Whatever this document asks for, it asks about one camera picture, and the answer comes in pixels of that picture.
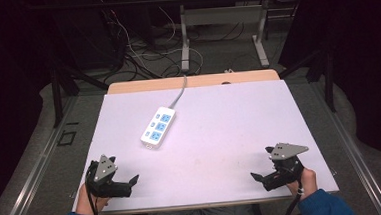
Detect person's right hand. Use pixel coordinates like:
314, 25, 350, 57
284, 166, 319, 202

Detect white table cover sheet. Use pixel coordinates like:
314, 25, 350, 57
64, 76, 340, 215

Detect metal floor rail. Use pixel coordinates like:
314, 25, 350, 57
310, 77, 381, 215
0, 95, 86, 215

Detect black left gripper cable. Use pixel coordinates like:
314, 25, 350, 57
84, 161, 108, 215

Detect white power strip blue sockets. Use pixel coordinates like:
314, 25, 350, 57
137, 104, 179, 151

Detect grey power strip cable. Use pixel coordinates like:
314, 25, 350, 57
166, 74, 191, 110

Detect desk with grey metal legs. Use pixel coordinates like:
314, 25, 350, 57
157, 0, 314, 75

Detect tangle of floor cables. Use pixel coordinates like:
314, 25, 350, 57
95, 0, 211, 84

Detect person's left hand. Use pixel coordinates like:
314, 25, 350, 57
73, 181, 113, 215

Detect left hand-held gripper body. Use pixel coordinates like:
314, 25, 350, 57
84, 153, 125, 201

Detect black metal stand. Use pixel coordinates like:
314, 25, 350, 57
49, 60, 112, 129
276, 45, 339, 117

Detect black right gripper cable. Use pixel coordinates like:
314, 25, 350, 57
277, 159, 307, 215

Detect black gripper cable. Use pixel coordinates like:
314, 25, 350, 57
277, 159, 307, 215
84, 161, 108, 215

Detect black floor socket frame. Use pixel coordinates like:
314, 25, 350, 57
56, 129, 79, 148

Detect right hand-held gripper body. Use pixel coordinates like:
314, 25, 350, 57
264, 140, 312, 190

